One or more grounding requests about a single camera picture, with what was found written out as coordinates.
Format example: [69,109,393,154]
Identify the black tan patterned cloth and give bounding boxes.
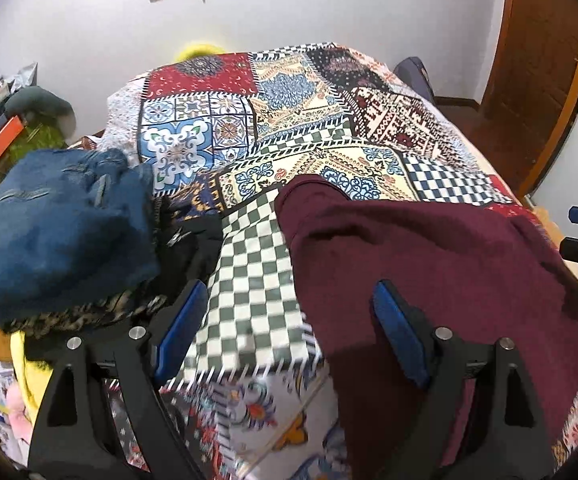
[0,292,170,336]

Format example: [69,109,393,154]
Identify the orange box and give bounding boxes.
[0,115,25,166]

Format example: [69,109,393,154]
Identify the blue denim jeans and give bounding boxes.
[0,147,162,328]

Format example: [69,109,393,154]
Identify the patchwork patterned bedspread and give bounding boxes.
[104,42,578,480]

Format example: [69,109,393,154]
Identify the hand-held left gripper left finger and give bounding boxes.
[26,279,210,480]

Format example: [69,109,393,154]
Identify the pink plush toy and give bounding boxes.
[4,385,32,431]

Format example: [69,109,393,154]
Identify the yellow garment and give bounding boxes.
[9,332,52,411]

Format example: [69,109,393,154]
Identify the black garment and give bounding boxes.
[144,195,225,311]

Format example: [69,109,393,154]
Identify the brown wooden door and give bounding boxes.
[479,0,578,196]

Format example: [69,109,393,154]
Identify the dark blue backpack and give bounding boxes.
[393,56,437,106]

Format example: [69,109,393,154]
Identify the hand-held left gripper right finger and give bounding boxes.
[372,279,557,480]

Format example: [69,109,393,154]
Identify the yellow pillow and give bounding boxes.
[176,42,227,61]

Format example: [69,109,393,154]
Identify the maroon button-up shirt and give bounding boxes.
[274,174,578,480]

